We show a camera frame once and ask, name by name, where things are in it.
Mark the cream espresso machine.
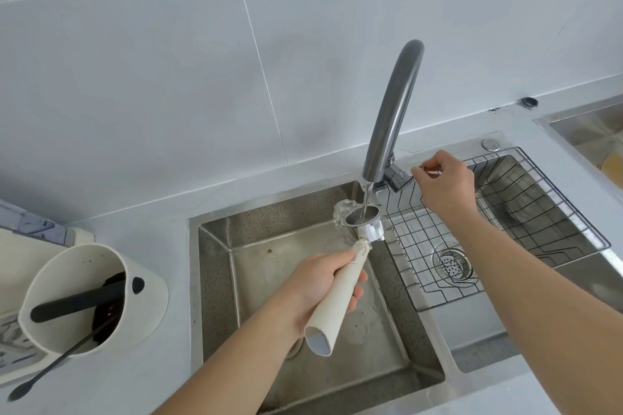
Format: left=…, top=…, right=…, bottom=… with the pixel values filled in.
left=0, top=198, right=96, bottom=374

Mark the steel basin drain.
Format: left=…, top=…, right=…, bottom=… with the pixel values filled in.
left=432, top=242, right=476, bottom=283

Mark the pale yellow bowl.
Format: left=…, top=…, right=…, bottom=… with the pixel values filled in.
left=598, top=149, right=623, bottom=176

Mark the stainless steel double sink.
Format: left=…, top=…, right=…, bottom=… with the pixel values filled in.
left=187, top=131, right=623, bottom=415

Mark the person's left hand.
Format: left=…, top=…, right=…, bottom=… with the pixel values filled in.
left=272, top=246, right=369, bottom=340

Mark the grey curved faucet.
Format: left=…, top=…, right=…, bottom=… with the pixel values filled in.
left=362, top=39, right=425, bottom=193

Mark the person's left forearm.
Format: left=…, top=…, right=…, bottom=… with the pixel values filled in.
left=151, top=302, right=302, bottom=415

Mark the steel wire drying rack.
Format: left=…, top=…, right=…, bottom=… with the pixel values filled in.
left=377, top=147, right=612, bottom=313

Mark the cream knock box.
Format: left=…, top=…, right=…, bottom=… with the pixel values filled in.
left=18, top=243, right=170, bottom=357

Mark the person's right forearm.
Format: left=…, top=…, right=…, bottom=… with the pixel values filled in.
left=440, top=207, right=623, bottom=415

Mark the cream handled portafilter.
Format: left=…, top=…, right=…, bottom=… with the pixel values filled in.
left=304, top=200, right=386, bottom=357

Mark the separate stainless steel sink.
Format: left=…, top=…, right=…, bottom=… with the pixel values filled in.
left=533, top=93, right=623, bottom=177

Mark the thin black brush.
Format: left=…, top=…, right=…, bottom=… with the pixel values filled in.
left=7, top=314, right=120, bottom=403

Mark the person's right hand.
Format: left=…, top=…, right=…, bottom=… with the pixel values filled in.
left=411, top=149, right=477, bottom=226

